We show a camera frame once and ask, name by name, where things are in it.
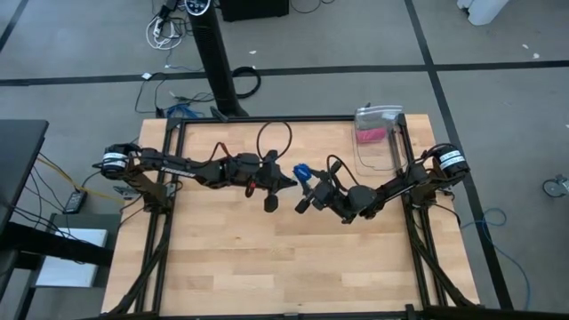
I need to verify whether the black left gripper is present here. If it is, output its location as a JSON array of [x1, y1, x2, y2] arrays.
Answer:
[[235, 149, 298, 213]]

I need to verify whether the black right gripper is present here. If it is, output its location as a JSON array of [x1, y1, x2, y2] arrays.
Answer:
[[295, 161, 346, 213]]

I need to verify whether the blue elastic bandage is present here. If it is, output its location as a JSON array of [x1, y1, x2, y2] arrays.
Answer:
[[293, 163, 313, 182]]

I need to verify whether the pink bandage roll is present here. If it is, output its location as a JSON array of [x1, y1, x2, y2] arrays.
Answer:
[[357, 127, 389, 144]]

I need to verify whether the clear plastic zip bag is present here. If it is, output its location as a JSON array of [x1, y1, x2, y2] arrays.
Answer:
[[354, 105, 405, 172]]

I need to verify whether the black tower fan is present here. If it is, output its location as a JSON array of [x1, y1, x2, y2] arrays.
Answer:
[[184, 0, 250, 119]]

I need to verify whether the black cabinet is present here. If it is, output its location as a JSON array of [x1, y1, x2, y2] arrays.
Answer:
[[220, 0, 290, 22]]

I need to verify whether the black power adapter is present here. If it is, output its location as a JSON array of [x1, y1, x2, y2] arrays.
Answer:
[[64, 190, 88, 214]]

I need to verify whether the white shelf board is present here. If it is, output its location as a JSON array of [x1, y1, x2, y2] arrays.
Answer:
[[35, 228, 109, 288]]

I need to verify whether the grey caster wheel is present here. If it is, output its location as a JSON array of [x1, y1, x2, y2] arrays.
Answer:
[[541, 175, 569, 199]]

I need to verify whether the white plastic object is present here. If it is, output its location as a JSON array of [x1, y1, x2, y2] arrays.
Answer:
[[457, 0, 510, 27]]

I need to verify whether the black desk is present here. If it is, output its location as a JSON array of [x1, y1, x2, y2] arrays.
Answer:
[[0, 118, 115, 320]]

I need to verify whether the black camera cable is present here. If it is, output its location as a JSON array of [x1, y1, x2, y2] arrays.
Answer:
[[326, 154, 359, 188], [256, 120, 293, 162]]

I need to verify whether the black metal table frame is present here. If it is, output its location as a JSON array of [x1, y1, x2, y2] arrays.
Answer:
[[106, 113, 569, 320]]

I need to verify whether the black coiled cable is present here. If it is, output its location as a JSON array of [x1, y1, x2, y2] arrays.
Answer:
[[231, 66, 262, 100]]

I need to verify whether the blue tangled floor cable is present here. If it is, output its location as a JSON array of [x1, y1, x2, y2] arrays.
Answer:
[[166, 102, 205, 119]]

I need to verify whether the white plug with black cable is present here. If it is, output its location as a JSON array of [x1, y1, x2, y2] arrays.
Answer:
[[134, 72, 170, 115]]

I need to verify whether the white cable bundle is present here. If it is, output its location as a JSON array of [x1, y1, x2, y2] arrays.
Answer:
[[145, 15, 184, 51]]

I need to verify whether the yellow cable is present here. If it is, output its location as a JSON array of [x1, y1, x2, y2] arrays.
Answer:
[[37, 155, 128, 204]]

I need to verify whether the long blue floor cable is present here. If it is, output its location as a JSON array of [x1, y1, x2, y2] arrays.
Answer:
[[460, 207, 533, 310]]

